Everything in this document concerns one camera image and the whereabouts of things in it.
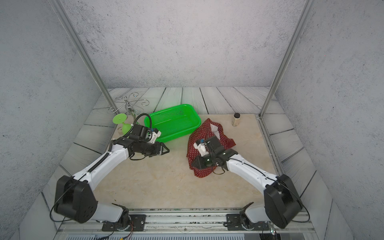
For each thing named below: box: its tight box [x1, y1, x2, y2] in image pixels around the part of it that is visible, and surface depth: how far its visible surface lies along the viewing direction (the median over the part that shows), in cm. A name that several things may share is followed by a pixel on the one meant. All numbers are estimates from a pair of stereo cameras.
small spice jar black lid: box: [231, 112, 241, 127], surface depth 110 cm
